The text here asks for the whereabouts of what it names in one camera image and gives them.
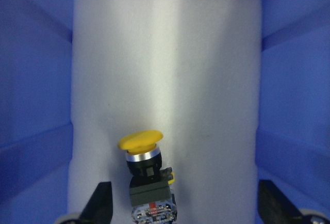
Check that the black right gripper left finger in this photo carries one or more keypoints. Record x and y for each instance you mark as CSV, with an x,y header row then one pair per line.
x,y
99,208

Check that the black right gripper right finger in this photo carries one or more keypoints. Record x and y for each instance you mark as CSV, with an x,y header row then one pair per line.
x,y
274,207

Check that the yellow push button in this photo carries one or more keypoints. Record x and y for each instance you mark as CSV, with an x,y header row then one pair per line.
x,y
150,192

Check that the blue right plastic bin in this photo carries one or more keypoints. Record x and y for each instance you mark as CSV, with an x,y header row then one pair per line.
x,y
292,136

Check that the white foam pad right bin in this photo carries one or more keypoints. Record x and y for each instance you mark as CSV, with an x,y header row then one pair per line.
x,y
188,68

